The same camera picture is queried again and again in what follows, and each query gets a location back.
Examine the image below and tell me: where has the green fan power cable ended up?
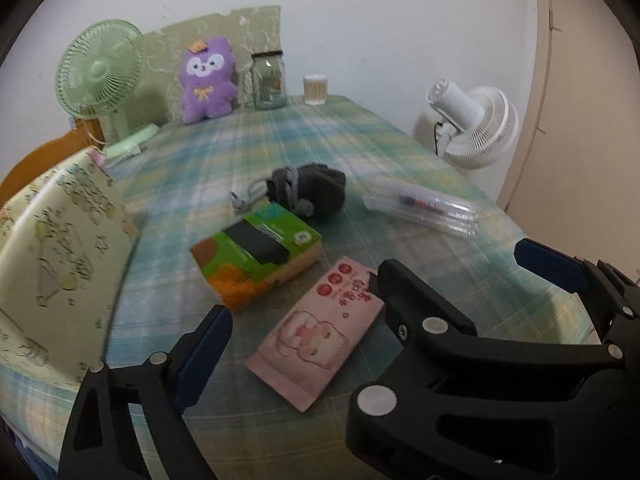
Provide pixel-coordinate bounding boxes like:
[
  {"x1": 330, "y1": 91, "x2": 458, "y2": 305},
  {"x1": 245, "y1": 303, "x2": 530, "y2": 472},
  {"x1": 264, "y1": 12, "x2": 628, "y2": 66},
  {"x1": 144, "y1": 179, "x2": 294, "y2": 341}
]
[{"x1": 82, "y1": 122, "x2": 108, "y2": 153}]

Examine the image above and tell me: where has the green desk fan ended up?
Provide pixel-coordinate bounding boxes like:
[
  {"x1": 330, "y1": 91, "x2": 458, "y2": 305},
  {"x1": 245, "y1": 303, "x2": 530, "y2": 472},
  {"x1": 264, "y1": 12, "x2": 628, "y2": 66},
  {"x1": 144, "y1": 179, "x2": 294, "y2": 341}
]
[{"x1": 55, "y1": 18, "x2": 161, "y2": 163}]

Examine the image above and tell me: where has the glass jar mug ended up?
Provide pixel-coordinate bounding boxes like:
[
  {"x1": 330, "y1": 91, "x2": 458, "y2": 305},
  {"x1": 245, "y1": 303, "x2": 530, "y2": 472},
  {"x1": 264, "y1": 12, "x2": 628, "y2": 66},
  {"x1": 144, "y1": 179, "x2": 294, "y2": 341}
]
[{"x1": 244, "y1": 50, "x2": 287, "y2": 110}]

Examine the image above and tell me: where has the white standing fan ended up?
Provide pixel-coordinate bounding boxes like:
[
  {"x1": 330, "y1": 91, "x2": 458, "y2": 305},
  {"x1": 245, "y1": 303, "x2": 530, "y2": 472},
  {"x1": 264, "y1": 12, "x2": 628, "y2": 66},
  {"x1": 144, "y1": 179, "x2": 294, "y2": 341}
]
[{"x1": 411, "y1": 78, "x2": 521, "y2": 170}]

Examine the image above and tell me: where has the yellow printed storage box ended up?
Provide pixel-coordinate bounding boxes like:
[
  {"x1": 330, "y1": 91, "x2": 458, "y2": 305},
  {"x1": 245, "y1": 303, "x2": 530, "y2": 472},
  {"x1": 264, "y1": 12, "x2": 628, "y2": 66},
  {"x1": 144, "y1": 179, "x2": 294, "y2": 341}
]
[{"x1": 0, "y1": 147, "x2": 141, "y2": 388}]

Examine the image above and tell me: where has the purple plush toy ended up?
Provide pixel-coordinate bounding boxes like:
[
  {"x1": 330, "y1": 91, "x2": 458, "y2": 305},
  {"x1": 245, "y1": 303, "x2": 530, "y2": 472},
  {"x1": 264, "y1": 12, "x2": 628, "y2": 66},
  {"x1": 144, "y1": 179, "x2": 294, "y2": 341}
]
[{"x1": 180, "y1": 36, "x2": 240, "y2": 125}]

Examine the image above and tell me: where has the pink tissue pack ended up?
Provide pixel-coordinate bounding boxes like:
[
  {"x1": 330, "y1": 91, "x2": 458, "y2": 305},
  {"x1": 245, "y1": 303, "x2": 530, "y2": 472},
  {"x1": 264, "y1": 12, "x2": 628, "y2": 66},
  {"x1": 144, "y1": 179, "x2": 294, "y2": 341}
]
[{"x1": 245, "y1": 256, "x2": 386, "y2": 412}]

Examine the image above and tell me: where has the clear plastic package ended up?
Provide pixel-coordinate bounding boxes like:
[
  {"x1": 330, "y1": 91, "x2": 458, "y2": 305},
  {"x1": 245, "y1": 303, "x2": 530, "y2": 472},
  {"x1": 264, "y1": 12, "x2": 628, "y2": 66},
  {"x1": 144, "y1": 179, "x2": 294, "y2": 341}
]
[{"x1": 362, "y1": 180, "x2": 480, "y2": 236}]

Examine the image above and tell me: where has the green orange sponge pack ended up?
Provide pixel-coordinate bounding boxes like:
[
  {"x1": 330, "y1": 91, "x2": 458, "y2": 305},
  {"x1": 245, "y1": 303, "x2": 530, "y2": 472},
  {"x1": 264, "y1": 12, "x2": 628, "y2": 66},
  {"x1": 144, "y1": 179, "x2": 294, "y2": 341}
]
[{"x1": 190, "y1": 203, "x2": 322, "y2": 312}]

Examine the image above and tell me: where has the wooden bed headboard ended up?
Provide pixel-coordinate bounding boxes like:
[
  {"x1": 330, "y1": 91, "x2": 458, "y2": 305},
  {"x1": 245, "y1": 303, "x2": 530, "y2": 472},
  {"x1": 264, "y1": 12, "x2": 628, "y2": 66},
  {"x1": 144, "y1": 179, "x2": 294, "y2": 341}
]
[{"x1": 0, "y1": 117, "x2": 103, "y2": 206}]

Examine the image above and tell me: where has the beige door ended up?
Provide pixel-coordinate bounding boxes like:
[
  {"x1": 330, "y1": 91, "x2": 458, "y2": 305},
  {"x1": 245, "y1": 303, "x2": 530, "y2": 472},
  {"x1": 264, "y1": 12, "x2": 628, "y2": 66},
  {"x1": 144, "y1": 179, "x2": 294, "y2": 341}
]
[{"x1": 495, "y1": 0, "x2": 640, "y2": 271}]

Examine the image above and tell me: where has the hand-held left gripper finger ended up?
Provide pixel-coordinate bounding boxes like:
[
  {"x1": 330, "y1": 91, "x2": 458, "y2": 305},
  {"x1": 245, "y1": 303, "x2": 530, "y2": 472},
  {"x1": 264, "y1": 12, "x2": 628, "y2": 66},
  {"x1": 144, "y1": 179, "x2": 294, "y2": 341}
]
[{"x1": 59, "y1": 304, "x2": 233, "y2": 480}]

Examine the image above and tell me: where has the dark drawstring pouch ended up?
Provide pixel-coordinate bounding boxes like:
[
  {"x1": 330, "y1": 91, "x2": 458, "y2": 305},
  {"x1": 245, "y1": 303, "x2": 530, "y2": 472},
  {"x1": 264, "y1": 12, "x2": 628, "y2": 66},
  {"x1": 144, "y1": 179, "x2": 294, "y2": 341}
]
[{"x1": 230, "y1": 162, "x2": 347, "y2": 221}]

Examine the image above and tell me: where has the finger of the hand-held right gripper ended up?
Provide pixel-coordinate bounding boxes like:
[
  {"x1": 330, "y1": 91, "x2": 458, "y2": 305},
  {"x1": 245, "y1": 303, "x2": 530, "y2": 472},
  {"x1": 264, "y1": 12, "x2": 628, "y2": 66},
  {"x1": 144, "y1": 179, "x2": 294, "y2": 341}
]
[
  {"x1": 514, "y1": 237, "x2": 640, "y2": 361},
  {"x1": 345, "y1": 258, "x2": 640, "y2": 480}
]

